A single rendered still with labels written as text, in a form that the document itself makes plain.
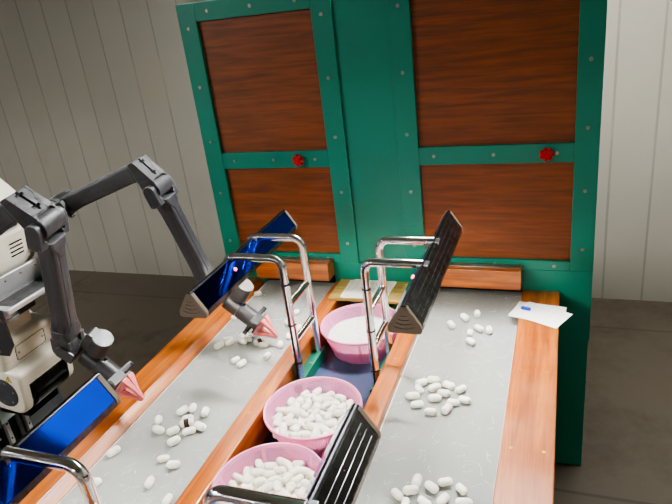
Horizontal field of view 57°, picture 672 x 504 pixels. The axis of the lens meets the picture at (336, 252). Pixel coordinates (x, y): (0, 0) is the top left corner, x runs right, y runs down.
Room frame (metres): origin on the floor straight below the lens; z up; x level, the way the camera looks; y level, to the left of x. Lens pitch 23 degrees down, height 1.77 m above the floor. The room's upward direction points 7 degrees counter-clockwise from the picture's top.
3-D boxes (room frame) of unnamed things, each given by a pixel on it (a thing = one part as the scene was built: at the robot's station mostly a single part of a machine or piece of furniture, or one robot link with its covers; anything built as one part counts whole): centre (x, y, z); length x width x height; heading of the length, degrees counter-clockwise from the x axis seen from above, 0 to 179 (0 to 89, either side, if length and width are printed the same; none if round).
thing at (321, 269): (2.13, 0.16, 0.83); 0.30 x 0.06 x 0.07; 68
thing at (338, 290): (1.96, -0.13, 0.77); 0.33 x 0.15 x 0.01; 68
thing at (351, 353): (1.76, -0.05, 0.72); 0.27 x 0.27 x 0.10
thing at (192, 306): (1.70, 0.27, 1.08); 0.62 x 0.08 x 0.07; 158
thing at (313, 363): (1.67, 0.20, 0.90); 0.20 x 0.19 x 0.45; 158
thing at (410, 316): (1.49, -0.25, 1.08); 0.62 x 0.08 x 0.07; 158
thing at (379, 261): (1.52, -0.17, 0.90); 0.20 x 0.19 x 0.45; 158
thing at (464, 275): (1.88, -0.47, 0.83); 0.30 x 0.06 x 0.07; 68
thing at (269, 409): (1.35, 0.11, 0.72); 0.27 x 0.27 x 0.10
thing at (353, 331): (1.76, -0.05, 0.71); 0.22 x 0.22 x 0.06
